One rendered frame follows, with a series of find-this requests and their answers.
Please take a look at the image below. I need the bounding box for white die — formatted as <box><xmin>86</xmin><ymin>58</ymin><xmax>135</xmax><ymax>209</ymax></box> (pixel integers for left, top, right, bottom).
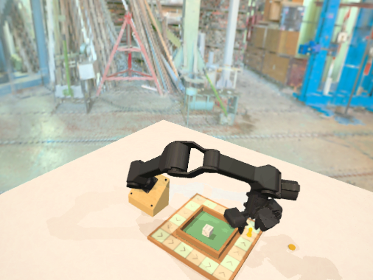
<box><xmin>202</xmin><ymin>225</ymin><xmax>214</xmax><ymax>238</ymax></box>

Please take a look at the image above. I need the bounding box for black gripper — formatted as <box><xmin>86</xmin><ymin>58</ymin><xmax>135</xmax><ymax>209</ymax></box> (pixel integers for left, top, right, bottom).
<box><xmin>223</xmin><ymin>192</ymin><xmax>283</xmax><ymax>235</ymax></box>

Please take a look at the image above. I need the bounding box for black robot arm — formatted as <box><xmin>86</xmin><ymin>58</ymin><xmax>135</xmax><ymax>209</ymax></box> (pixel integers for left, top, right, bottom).
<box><xmin>126</xmin><ymin>141</ymin><xmax>301</xmax><ymax>231</ymax></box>

